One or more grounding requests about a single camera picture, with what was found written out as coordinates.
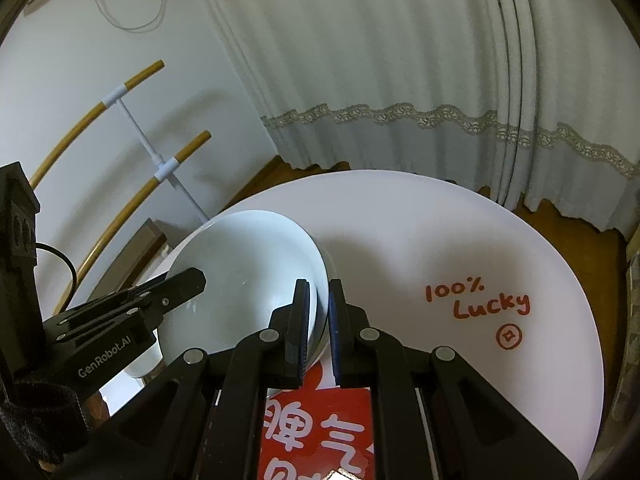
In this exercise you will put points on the white barre stand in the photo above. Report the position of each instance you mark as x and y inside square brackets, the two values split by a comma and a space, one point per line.
[142, 135]

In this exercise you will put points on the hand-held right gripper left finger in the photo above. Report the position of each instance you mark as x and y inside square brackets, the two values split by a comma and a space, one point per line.
[302, 330]

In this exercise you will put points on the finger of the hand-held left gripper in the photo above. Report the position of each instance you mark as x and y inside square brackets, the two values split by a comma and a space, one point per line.
[175, 287]

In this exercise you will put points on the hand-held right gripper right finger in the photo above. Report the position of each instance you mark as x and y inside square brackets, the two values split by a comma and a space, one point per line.
[336, 330]

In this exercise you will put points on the pale curtain with lace band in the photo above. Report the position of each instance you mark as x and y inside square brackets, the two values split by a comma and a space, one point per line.
[350, 35]
[575, 85]

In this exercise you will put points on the short wooden barre rail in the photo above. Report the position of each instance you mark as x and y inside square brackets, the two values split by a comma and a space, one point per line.
[192, 144]

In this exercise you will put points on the brown wooden board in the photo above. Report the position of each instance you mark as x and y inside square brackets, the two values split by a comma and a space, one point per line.
[145, 240]

